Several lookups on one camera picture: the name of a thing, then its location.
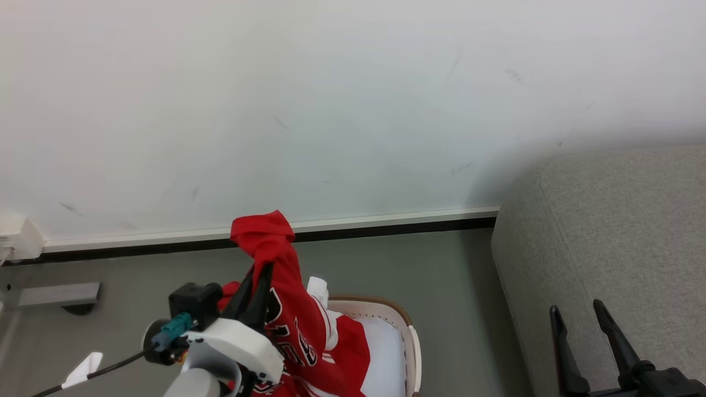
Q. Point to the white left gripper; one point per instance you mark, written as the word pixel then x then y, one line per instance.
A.
pixel 245 344

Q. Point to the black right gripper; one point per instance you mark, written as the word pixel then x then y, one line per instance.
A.
pixel 662 385

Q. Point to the red basketball jersey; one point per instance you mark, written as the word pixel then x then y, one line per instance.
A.
pixel 278 264

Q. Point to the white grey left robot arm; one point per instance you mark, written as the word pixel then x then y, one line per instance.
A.
pixel 193 383

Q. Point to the white cloth basket lining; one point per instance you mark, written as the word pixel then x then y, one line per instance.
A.
pixel 386 358

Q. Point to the white laundry basket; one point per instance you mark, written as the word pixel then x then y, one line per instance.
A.
pixel 412 353

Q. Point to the grey fabric sofa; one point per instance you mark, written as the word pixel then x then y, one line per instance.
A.
pixel 606 220

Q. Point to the white black baseboard strip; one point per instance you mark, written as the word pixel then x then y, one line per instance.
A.
pixel 386 220

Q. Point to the grey floor plate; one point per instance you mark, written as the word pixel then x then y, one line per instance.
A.
pixel 58 294

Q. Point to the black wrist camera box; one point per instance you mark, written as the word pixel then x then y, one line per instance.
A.
pixel 196 300

